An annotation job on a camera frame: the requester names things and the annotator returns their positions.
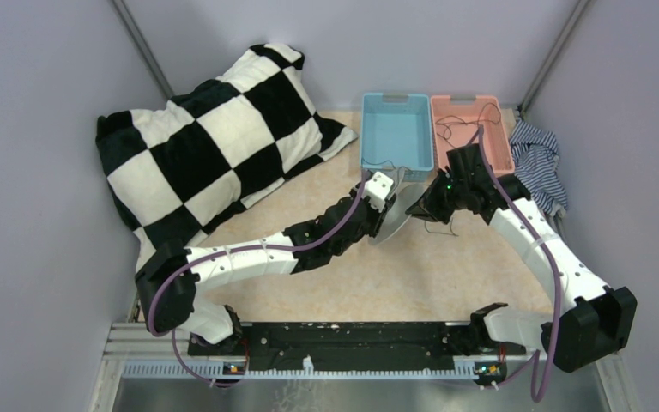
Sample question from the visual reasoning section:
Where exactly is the aluminium frame rail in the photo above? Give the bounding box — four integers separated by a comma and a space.
90, 323, 641, 411

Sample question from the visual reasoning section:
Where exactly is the left corner metal post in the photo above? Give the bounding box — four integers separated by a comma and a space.
109, 0, 174, 100

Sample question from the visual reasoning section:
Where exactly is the pink plastic bin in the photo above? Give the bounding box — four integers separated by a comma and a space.
430, 94, 515, 177

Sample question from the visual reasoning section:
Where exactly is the translucent white cable spool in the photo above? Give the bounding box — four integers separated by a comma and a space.
369, 184, 426, 246

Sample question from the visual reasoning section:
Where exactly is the corner metal post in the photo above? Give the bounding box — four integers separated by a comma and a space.
109, 0, 174, 100
517, 0, 596, 118

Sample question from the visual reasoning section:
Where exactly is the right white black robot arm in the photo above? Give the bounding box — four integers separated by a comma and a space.
405, 144, 638, 373

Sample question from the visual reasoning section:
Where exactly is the right corner metal post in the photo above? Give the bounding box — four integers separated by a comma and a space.
517, 0, 596, 118

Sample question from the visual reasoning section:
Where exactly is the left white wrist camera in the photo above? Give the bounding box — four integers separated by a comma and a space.
364, 172, 394, 211

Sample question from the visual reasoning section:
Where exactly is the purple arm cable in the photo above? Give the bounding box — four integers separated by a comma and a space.
146, 173, 373, 390
465, 124, 564, 403

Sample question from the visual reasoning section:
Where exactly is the black white checkered pillow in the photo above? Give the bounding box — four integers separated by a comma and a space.
95, 43, 357, 265

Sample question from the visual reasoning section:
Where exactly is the blue plastic bin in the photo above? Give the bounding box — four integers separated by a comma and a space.
360, 93, 435, 183

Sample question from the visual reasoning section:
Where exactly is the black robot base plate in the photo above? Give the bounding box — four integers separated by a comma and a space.
188, 322, 510, 372

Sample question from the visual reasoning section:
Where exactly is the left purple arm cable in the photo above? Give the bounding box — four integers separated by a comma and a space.
146, 173, 373, 390

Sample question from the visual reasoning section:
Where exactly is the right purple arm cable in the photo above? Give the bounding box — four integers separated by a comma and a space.
465, 124, 564, 403

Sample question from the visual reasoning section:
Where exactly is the thin black cable in bin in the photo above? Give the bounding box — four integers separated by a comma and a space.
435, 102, 502, 155

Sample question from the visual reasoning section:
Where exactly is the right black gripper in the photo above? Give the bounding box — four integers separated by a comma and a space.
406, 168, 468, 225

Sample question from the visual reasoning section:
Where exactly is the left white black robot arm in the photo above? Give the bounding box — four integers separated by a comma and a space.
136, 195, 396, 355

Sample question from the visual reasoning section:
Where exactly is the blue white striped cloth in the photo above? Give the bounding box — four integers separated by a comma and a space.
509, 119, 568, 217

